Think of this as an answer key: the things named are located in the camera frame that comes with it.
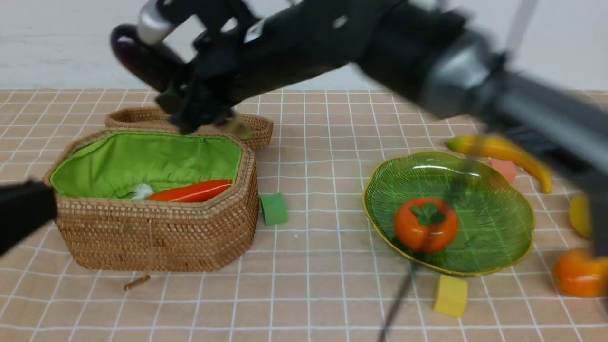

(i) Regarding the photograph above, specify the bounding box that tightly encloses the pink foam cube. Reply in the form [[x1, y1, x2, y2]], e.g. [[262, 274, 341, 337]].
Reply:
[[489, 158, 517, 184]]

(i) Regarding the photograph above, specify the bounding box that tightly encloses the yellow foam cube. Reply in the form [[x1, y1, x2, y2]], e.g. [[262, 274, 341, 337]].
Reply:
[[433, 274, 468, 318]]

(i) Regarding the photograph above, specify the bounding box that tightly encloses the wooden basket toggle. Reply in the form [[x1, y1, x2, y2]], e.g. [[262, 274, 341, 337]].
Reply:
[[123, 274, 151, 291]]

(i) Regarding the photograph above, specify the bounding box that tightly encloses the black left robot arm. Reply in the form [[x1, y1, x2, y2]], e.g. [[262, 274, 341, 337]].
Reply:
[[0, 179, 58, 256]]

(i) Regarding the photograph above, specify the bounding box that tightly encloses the green glass plate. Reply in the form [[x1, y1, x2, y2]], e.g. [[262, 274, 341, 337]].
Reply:
[[362, 151, 535, 276]]

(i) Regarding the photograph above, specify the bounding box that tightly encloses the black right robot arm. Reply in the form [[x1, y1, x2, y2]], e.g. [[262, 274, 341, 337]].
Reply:
[[135, 0, 607, 257]]

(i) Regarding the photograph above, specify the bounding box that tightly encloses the purple toy eggplant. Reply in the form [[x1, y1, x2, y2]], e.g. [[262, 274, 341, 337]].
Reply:
[[110, 24, 252, 139]]

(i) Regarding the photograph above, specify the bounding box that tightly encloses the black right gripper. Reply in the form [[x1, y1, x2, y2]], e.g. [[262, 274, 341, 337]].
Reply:
[[138, 0, 380, 135]]

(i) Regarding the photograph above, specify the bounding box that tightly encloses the green foam cube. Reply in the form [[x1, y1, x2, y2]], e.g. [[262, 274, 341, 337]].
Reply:
[[260, 193, 289, 227]]

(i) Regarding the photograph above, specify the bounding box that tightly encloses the woven basket lid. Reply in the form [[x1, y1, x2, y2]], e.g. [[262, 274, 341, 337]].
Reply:
[[104, 106, 274, 150]]

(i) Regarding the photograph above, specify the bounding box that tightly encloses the yellow toy banana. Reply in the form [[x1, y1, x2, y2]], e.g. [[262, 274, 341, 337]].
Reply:
[[445, 135, 553, 193]]

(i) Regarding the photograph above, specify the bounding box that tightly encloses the yellow toy lemon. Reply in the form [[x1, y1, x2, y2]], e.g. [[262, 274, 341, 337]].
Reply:
[[569, 193, 591, 240]]

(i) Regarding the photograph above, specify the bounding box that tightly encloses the orange toy mango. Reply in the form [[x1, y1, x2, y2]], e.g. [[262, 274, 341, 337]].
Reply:
[[551, 247, 608, 297]]

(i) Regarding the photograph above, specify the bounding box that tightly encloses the orange toy carrot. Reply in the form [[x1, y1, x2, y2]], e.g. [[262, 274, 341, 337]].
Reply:
[[146, 179, 233, 203]]

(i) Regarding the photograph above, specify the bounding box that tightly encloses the orange toy persimmon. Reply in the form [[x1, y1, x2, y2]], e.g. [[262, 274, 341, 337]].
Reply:
[[394, 197, 460, 253]]

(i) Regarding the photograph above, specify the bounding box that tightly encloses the woven wicker basket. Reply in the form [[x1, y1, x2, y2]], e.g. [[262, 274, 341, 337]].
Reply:
[[44, 129, 260, 272]]

